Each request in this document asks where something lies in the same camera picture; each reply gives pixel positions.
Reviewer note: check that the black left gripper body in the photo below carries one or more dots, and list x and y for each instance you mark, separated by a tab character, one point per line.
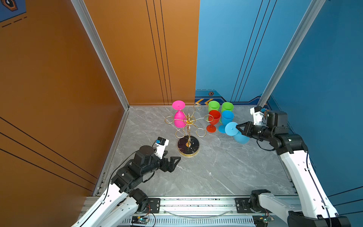
162	164

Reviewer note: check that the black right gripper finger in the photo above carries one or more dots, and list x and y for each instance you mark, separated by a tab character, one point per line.
241	136
243	126

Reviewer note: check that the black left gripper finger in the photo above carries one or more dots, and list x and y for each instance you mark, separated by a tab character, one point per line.
170	169
174	160

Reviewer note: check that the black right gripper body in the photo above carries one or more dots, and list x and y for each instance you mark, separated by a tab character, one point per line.
258	131

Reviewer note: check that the teal blue wine glass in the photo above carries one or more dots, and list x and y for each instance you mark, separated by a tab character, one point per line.
231	130

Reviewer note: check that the light blue wine glass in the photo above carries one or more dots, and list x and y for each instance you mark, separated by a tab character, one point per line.
226	117

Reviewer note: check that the green wine glass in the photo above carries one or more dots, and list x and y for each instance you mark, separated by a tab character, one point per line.
213	105
227	106

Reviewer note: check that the red wine glass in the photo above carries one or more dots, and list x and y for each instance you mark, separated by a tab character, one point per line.
213	119

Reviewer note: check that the magenta wine glass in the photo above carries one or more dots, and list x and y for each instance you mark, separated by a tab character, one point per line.
179	115

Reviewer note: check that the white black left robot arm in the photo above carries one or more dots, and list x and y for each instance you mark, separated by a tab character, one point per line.
122	198

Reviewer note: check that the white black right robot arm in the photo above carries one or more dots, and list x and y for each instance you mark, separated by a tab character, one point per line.
316	209

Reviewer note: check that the green circuit board left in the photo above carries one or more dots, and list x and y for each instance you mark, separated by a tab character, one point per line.
139	221

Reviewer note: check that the green circuit board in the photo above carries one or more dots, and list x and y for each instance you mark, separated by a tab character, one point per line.
262	221
139	221

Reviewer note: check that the green circuit board right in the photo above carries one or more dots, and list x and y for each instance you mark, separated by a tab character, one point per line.
262	221

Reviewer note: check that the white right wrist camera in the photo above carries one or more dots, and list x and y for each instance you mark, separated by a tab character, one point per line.
258	114

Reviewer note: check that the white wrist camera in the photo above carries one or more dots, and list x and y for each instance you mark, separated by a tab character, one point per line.
161	144
258	114

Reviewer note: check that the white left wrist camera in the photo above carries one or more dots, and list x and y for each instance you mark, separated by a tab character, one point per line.
161	144

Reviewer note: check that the gold wire wine glass rack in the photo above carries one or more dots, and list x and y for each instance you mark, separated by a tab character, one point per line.
188	143

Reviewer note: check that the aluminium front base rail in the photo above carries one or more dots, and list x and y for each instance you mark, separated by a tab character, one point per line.
204	211

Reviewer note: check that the aluminium corner post right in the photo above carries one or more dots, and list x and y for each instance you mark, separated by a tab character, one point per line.
299	35

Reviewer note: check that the aluminium corner post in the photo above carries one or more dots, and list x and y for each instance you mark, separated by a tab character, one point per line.
299	35
87	22

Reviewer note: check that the aluminium corner post left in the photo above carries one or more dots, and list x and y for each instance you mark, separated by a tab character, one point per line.
87	22

